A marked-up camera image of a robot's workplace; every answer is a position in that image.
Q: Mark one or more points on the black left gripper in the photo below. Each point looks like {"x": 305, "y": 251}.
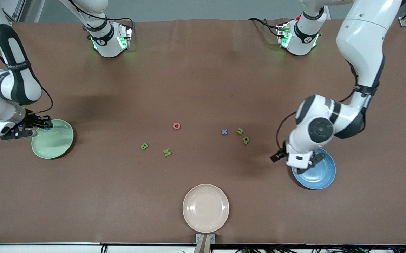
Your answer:
{"x": 277, "y": 156}

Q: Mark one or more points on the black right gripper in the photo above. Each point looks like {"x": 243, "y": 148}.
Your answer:
{"x": 33, "y": 120}

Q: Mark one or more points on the green letter d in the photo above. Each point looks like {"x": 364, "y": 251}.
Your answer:
{"x": 246, "y": 141}

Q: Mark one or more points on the green letter B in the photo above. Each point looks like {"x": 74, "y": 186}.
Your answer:
{"x": 144, "y": 146}

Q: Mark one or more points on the pink letter Q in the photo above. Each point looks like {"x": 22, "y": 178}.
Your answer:
{"x": 175, "y": 125}

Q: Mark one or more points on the green letter M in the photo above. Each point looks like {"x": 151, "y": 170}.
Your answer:
{"x": 168, "y": 152}

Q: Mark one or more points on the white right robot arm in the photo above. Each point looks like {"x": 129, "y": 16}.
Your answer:
{"x": 17, "y": 80}

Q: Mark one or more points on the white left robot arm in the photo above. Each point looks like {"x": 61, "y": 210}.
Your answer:
{"x": 364, "y": 42}

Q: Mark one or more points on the mint green plate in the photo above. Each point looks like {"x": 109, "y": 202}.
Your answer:
{"x": 55, "y": 142}

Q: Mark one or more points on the blue plate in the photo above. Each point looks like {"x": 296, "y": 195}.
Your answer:
{"x": 320, "y": 175}

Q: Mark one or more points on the beige plate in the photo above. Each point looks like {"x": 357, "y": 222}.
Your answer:
{"x": 205, "y": 208}

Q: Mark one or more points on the brown table mat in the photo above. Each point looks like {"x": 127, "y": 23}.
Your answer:
{"x": 203, "y": 88}

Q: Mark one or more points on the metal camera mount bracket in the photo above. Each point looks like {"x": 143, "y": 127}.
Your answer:
{"x": 205, "y": 240}

